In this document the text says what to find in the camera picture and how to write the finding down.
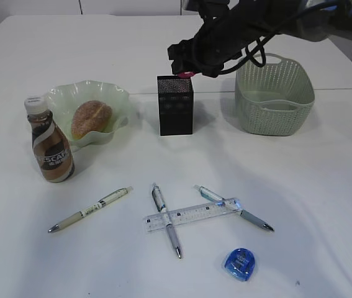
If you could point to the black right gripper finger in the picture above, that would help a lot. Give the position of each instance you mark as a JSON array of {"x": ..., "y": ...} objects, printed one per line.
[
  {"x": 179, "y": 66},
  {"x": 212, "y": 71}
]

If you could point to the grey pen in middle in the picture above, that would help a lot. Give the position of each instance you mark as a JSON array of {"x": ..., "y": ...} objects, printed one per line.
[{"x": 169, "y": 227}]

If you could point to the cream pen on left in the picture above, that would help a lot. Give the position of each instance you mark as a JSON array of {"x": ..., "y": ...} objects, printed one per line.
[{"x": 110, "y": 198}]

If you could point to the brown Nescafe coffee bottle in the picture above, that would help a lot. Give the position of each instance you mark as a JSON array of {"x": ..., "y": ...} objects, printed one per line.
[{"x": 49, "y": 144}]

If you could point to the clear plastic ruler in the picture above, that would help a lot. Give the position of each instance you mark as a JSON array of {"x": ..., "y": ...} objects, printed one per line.
[{"x": 191, "y": 214}]

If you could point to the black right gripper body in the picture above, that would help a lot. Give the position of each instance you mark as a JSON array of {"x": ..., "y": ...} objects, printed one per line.
[{"x": 218, "y": 40}]

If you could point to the green wavy glass plate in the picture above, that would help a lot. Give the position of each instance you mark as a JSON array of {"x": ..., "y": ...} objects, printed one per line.
[{"x": 64, "y": 100}]

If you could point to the green woven plastic basket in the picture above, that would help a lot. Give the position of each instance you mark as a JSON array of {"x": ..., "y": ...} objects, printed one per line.
[{"x": 274, "y": 100}]

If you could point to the sugared bread roll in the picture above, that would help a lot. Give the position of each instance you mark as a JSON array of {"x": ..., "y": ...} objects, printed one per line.
[{"x": 90, "y": 116}]

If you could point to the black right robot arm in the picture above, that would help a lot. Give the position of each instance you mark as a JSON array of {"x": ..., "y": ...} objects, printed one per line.
[{"x": 313, "y": 21}]

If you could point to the pink pencil sharpener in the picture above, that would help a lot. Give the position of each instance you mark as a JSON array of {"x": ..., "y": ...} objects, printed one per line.
[{"x": 187, "y": 74}]

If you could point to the blue pencil sharpener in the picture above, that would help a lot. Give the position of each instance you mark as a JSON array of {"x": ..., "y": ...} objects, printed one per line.
[{"x": 240, "y": 262}]

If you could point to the black mesh pen holder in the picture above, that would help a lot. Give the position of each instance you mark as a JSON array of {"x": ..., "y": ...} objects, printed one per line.
[{"x": 175, "y": 105}]

